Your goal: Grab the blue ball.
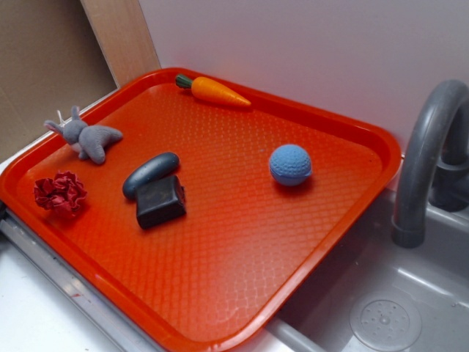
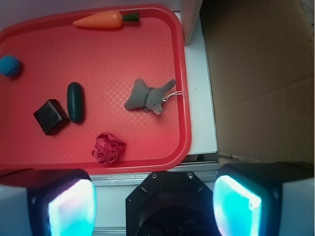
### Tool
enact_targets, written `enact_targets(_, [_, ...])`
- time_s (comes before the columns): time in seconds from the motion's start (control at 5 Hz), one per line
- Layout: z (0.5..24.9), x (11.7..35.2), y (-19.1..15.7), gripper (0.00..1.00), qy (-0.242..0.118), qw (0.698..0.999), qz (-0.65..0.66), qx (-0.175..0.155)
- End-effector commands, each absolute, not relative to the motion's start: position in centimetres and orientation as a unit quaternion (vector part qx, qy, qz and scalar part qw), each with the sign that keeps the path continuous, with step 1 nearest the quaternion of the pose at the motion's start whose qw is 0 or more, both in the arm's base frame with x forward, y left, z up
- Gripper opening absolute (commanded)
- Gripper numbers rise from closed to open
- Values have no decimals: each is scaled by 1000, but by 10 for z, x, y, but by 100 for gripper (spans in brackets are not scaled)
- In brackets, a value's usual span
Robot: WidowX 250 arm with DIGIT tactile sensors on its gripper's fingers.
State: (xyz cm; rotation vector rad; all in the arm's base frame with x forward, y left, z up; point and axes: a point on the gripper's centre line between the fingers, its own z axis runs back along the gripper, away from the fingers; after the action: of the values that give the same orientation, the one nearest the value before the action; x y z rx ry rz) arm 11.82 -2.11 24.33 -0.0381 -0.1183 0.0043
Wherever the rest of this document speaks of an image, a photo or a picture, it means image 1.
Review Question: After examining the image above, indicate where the blue textured ball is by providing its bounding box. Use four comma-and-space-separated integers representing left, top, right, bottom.
269, 144, 312, 186

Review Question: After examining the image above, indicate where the orange plastic tray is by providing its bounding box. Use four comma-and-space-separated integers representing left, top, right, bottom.
1, 68, 401, 351

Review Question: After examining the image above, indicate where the dark grey oblong stone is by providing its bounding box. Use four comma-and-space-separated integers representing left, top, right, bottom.
122, 152, 180, 200

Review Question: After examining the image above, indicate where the black rectangular block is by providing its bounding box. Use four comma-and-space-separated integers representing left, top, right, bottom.
136, 175, 186, 230

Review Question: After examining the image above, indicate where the orange toy carrot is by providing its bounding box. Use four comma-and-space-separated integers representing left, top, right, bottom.
175, 73, 251, 108

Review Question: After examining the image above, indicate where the grey plush bunny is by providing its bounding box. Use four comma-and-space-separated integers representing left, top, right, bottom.
43, 106, 123, 165

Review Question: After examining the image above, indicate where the red crumpled cloth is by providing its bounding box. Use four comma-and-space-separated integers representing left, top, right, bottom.
34, 171, 88, 219

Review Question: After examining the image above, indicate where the grey plastic sink basin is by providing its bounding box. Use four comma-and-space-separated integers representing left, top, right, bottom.
265, 188, 469, 352

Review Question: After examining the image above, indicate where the wooden board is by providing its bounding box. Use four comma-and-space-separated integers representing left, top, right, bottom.
81, 0, 160, 87

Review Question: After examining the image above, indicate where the grey toy faucet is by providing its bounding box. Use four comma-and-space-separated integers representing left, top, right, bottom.
392, 80, 468, 248

